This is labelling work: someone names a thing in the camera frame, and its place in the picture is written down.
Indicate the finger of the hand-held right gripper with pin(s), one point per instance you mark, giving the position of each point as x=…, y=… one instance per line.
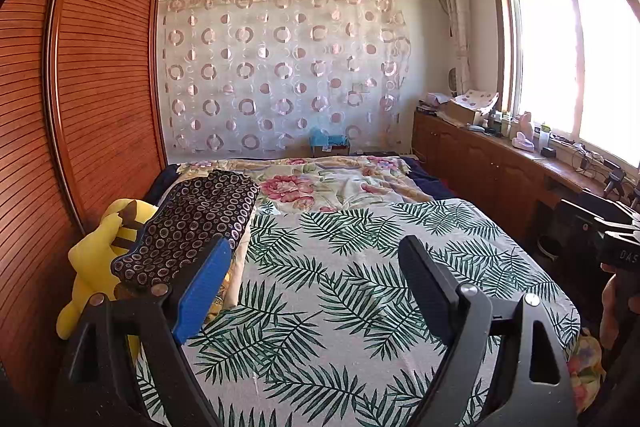
x=582, y=218
x=612, y=206

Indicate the pink floral blanket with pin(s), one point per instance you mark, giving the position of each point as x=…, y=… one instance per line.
x=325, y=182

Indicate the wooden framed window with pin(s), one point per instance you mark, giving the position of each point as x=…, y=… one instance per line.
x=575, y=62

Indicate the long wooden cabinet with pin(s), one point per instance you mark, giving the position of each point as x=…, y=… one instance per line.
x=480, y=162

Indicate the black charger box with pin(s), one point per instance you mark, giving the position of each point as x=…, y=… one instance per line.
x=548, y=153

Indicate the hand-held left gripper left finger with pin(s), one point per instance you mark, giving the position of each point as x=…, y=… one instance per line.
x=200, y=292

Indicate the pink plastic holder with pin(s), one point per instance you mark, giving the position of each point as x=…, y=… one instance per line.
x=524, y=134

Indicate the wooden slatted wardrobe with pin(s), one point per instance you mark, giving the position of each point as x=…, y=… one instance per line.
x=75, y=107

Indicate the pile of papers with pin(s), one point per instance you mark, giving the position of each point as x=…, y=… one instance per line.
x=431, y=103

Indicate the circle-patterned sheer curtain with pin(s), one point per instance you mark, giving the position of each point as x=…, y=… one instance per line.
x=280, y=72

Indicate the white bottle green cap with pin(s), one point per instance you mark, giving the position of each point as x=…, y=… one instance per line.
x=544, y=138

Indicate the white window curtain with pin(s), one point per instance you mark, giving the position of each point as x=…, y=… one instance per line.
x=457, y=17

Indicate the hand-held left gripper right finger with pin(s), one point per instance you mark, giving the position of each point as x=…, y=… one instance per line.
x=425, y=282

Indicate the blue box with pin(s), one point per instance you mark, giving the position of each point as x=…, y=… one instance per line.
x=327, y=142

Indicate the person's right hand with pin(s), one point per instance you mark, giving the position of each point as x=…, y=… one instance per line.
x=609, y=312

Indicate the small grey fan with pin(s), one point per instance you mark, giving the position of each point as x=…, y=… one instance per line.
x=453, y=80

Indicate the cardboard box with dotted paper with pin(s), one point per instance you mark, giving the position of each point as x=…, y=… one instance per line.
x=470, y=106

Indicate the yellow floral sheet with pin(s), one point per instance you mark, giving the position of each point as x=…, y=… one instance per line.
x=585, y=372

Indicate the navy circle-patterned garment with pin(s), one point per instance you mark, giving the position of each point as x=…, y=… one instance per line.
x=195, y=217

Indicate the yellow plush toy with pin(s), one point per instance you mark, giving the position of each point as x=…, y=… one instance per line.
x=92, y=267

